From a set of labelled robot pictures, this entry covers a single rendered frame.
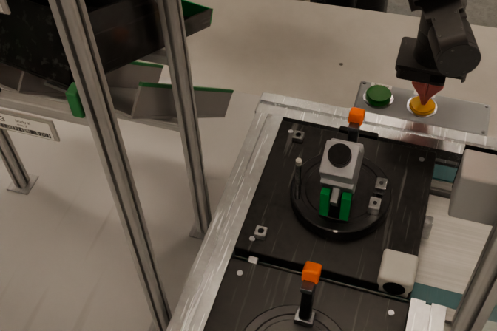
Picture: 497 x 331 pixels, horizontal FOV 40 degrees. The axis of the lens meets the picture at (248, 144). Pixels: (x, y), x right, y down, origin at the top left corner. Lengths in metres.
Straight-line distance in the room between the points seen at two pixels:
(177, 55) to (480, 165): 0.35
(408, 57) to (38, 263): 0.64
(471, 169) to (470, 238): 0.36
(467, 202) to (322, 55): 0.68
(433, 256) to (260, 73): 0.50
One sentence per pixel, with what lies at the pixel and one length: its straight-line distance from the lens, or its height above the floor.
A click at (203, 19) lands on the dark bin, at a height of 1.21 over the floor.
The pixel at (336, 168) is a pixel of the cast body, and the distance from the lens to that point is 0.88.
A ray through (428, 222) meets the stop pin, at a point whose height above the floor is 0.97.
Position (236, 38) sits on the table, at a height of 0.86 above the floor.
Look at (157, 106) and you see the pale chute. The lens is 0.86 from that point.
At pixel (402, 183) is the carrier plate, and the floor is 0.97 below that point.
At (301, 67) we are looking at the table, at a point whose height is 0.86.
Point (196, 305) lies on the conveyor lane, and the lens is 0.93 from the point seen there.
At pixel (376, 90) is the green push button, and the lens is 1.13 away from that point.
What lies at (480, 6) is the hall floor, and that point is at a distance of 2.91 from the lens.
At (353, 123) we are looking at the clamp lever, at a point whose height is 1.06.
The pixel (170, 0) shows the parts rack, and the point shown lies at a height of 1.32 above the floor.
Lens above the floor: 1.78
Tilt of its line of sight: 51 degrees down
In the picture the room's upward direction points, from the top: 3 degrees counter-clockwise
